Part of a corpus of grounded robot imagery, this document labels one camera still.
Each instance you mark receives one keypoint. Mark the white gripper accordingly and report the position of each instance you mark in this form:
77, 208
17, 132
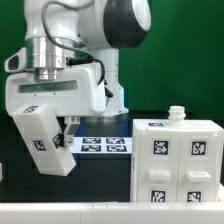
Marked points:
74, 92

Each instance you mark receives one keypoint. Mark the long white cabinet top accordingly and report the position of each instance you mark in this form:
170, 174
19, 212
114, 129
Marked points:
42, 135

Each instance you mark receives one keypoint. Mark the small white cabinet door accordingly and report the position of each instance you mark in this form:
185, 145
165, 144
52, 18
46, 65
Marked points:
157, 168

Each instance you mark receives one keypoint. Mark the white cabinet body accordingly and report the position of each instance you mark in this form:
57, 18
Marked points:
176, 124

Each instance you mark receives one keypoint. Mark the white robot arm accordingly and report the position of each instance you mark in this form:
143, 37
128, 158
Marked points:
68, 67

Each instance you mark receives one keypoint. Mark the white base tag plate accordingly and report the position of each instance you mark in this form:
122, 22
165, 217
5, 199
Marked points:
102, 145

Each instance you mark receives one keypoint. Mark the white workspace fence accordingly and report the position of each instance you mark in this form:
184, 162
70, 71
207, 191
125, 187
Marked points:
114, 213

